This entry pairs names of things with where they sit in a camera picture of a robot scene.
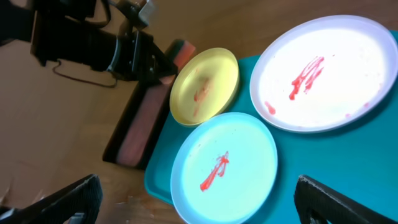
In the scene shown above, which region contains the teal plastic tray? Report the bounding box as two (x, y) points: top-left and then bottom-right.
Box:
(144, 55), (397, 223)

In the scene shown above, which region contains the white plate with sauce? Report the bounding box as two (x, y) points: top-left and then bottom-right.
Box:
(249, 15), (397, 133)

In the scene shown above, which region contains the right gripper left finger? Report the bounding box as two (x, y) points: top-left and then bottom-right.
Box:
(1, 174), (103, 224)

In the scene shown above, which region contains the black rectangular sponge tray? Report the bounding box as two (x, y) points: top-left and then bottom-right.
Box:
(102, 83), (172, 170)

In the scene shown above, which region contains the yellow-green plate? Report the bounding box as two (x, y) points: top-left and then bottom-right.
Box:
(169, 48), (240, 126)

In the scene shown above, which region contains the light blue plate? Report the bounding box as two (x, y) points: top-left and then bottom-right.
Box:
(170, 112), (278, 223)

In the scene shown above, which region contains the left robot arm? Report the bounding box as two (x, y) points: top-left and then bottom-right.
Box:
(1, 1), (177, 83)

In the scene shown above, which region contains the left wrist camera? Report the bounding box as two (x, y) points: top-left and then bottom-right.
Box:
(116, 0), (155, 30)

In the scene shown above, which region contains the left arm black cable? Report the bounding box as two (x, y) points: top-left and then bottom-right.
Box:
(51, 58), (119, 89)

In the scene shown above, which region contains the green and orange sponge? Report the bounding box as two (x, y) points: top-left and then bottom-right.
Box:
(159, 39), (196, 85)

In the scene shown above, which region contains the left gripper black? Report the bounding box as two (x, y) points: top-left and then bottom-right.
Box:
(107, 31), (177, 83)

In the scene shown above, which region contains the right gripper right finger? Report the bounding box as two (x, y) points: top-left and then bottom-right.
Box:
(294, 175), (397, 224)

